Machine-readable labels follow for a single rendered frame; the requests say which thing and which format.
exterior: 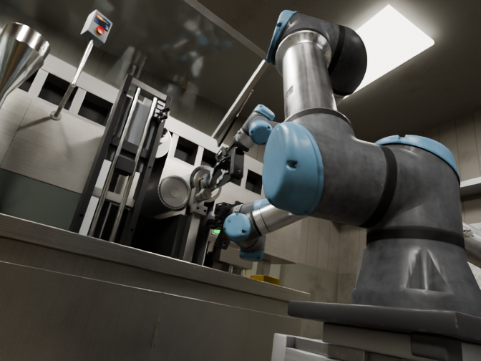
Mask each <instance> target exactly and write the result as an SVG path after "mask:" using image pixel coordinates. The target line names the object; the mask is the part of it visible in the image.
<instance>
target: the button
mask: <svg viewBox="0 0 481 361"><path fill-rule="evenodd" d="M251 279H256V280H259V281H264V282H268V283H271V284H276V285H279V282H280V279H277V278H273V277H271V276H266V275H251Z"/></svg>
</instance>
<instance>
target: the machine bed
mask: <svg viewBox="0 0 481 361"><path fill-rule="evenodd" d="M0 237H4V238H7V239H13V240H17V241H22V242H26V243H29V244H35V245H38V246H44V247H48V248H51V249H57V250H60V251H66V252H69V253H73V254H79V255H83V256H88V257H92V258H95V259H101V260H104V261H110V262H114V263H117V264H123V265H126V266H132V267H135V268H139V269H144V270H148V271H154V272H157V273H161V274H167V275H170V276H176V277H180V278H183V279H189V280H192V281H198V282H201V283H205V284H211V285H214V286H217V287H223V288H227V289H232V290H236V291H240V292H245V293H249V294H254V295H258V296H262V297H268V298H271V299H277V300H280V301H283V302H290V301H305V302H310V298H311V295H310V294H309V293H306V292H300V291H297V290H294V289H289V288H286V287H281V286H278V285H275V284H270V283H267V282H264V281H259V280H256V279H251V278H248V277H244V276H240V275H237V274H232V273H228V272H225V271H221V270H217V269H212V268H209V267H206V266H201V265H198V264H193V263H190V262H187V261H182V260H179V259H174V258H171V257H168V256H163V255H159V254H154V253H152V252H149V251H143V250H140V249H136V248H132V247H129V246H124V245H121V244H116V243H113V242H110V241H105V240H102V239H97V238H94V237H91V236H85V235H83V234H78V233H75V232H71V231H66V230H64V229H60V228H55V227H52V226H48V225H44V224H41V223H36V222H33V221H28V220H25V219H22V218H17V217H13V216H9V215H6V214H2V213H0Z"/></svg>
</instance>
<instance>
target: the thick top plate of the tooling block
mask: <svg viewBox="0 0 481 361"><path fill-rule="evenodd" d="M239 255H240V250H238V249H234V248H231V247H228V248H227V249H226V250H223V249H219V248H218V247H217V246H214V249H213V255H212V256H205V260H204V262H210V261H214V262H217V263H219V264H225V265H233V267H235V268H238V269H241V270H249V269H252V268H253V261H246V260H244V259H242V258H241V257H240V256H239Z"/></svg>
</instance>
